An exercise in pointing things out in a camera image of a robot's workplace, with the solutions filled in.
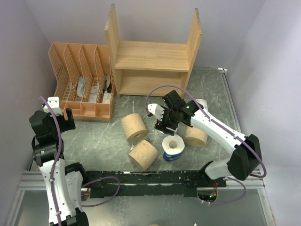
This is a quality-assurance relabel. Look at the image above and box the wooden two-tier shelf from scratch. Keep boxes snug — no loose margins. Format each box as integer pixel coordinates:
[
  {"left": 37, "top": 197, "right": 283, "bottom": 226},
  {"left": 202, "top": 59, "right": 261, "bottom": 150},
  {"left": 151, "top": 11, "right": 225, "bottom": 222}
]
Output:
[{"left": 104, "top": 4, "right": 203, "bottom": 97}]

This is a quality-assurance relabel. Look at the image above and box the blue correction tape pack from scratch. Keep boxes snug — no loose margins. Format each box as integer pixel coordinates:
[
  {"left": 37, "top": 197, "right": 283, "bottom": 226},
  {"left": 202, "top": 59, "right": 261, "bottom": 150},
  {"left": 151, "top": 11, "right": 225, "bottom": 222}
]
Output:
[{"left": 76, "top": 75, "right": 85, "bottom": 98}]

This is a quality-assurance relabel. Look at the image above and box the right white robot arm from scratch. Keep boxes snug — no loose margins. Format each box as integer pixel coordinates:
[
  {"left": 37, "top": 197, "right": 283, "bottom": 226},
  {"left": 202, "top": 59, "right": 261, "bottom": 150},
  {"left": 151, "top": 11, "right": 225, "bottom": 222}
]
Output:
[{"left": 146, "top": 90, "right": 262, "bottom": 187}]

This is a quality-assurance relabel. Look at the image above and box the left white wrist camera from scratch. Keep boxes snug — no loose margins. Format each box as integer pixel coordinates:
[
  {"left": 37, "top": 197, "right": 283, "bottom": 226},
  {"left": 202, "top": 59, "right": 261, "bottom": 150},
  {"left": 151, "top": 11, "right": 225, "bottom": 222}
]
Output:
[{"left": 47, "top": 97, "right": 63, "bottom": 116}]

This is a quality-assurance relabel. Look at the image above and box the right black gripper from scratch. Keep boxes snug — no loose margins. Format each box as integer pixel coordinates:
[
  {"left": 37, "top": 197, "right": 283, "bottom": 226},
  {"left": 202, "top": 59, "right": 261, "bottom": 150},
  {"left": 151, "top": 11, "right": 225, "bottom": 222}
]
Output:
[{"left": 154, "top": 106, "right": 179, "bottom": 136}]

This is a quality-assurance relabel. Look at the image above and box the orange plastic desk organizer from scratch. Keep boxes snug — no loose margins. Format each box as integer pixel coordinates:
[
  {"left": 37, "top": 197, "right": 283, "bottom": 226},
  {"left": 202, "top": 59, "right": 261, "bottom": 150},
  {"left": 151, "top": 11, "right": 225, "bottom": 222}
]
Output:
[{"left": 48, "top": 42, "right": 115, "bottom": 121}]

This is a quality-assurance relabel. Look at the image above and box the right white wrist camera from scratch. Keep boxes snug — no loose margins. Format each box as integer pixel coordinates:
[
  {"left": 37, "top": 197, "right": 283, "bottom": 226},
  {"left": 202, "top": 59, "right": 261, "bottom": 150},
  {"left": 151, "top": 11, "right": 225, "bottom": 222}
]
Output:
[{"left": 147, "top": 104, "right": 166, "bottom": 121}]

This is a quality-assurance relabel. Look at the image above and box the white stapler box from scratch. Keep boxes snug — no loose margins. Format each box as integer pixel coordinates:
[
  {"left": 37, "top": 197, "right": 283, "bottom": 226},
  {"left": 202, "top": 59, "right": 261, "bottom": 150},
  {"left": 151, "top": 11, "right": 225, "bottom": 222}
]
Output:
[{"left": 102, "top": 92, "right": 112, "bottom": 104}]

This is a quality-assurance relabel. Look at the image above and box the beige toilet roll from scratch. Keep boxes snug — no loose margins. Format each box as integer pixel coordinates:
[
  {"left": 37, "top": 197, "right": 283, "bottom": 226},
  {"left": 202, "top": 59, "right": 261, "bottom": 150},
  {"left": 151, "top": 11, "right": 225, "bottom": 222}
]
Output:
[
  {"left": 128, "top": 140, "right": 158, "bottom": 171},
  {"left": 183, "top": 127, "right": 208, "bottom": 148},
  {"left": 121, "top": 113, "right": 148, "bottom": 141}
]

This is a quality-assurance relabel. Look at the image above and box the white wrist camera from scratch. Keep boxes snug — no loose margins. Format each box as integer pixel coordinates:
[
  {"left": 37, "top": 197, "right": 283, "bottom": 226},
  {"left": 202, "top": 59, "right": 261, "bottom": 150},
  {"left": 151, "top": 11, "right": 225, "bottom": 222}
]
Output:
[
  {"left": 47, "top": 97, "right": 63, "bottom": 116},
  {"left": 147, "top": 104, "right": 166, "bottom": 121}
]

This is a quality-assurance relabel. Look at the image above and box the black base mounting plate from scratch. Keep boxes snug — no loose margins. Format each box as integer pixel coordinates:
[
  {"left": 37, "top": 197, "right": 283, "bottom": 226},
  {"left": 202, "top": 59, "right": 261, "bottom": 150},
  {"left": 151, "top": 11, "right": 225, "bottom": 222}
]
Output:
[{"left": 83, "top": 169, "right": 226, "bottom": 198}]

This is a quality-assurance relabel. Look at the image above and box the ruler set package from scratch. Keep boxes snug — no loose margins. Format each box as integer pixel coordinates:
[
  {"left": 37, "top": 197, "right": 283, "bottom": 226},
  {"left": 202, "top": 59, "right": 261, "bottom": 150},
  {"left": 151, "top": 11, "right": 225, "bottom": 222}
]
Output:
[{"left": 88, "top": 79, "right": 99, "bottom": 103}]

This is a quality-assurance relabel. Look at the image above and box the white toilet roll blue wrapper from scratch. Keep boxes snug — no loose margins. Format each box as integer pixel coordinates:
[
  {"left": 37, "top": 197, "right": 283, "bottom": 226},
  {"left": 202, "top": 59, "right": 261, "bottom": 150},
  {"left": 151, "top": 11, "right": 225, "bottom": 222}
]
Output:
[{"left": 161, "top": 134, "right": 185, "bottom": 161}]

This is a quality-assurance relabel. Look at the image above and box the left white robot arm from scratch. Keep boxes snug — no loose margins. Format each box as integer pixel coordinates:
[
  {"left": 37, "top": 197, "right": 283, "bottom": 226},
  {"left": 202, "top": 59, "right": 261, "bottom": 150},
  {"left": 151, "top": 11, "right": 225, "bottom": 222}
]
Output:
[{"left": 29, "top": 108, "right": 89, "bottom": 226}]

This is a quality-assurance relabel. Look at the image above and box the white dotted toilet roll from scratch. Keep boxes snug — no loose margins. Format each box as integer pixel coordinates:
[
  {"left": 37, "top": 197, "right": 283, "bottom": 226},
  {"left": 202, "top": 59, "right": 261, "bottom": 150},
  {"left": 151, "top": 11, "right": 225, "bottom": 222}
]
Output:
[{"left": 196, "top": 99, "right": 208, "bottom": 110}]

